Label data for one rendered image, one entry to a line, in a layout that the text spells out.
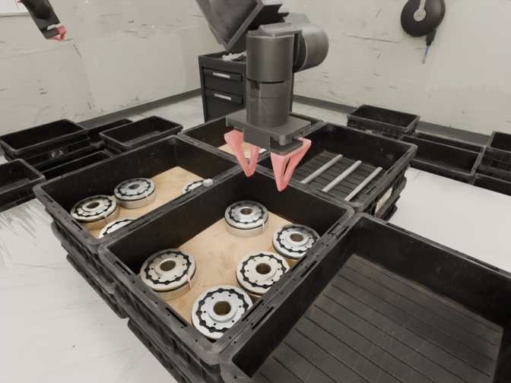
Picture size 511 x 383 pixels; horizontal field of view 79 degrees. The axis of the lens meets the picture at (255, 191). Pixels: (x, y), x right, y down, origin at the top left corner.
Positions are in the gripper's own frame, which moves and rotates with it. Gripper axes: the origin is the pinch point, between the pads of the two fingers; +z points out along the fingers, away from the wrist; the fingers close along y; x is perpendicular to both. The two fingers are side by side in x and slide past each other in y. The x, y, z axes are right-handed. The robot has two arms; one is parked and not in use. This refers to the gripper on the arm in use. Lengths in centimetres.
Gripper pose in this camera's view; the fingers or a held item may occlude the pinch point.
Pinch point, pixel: (265, 177)
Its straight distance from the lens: 47.1
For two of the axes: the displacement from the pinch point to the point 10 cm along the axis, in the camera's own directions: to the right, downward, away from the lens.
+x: -6.6, 4.1, -6.3
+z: -0.1, 8.4, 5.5
